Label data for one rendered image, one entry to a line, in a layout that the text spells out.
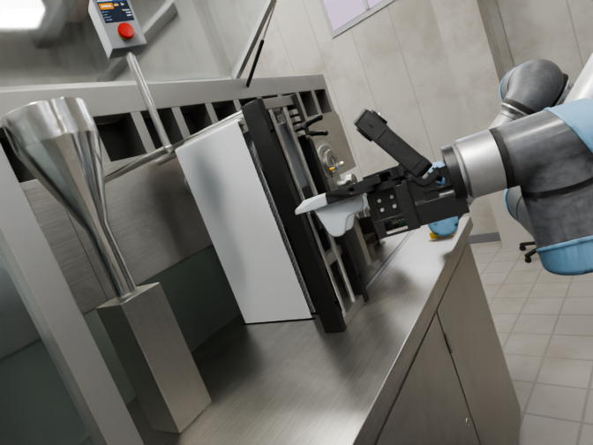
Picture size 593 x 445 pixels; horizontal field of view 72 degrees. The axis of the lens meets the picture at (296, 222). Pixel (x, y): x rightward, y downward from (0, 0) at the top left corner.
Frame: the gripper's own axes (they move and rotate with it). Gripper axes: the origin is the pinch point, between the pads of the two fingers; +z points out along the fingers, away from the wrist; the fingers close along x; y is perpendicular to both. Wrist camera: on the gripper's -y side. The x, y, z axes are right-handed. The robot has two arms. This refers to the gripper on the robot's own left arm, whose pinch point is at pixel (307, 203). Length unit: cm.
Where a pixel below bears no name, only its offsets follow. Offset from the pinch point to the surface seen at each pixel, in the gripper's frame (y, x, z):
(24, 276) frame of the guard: -1.2, -29.3, 17.2
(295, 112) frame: -21.4, 37.3, 7.5
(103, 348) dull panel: 17, 17, 63
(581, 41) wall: -50, 280, -134
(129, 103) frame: -43, 42, 53
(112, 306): 6.6, 2.4, 41.5
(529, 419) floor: 109, 119, -24
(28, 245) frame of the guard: -3.8, -28.4, 16.6
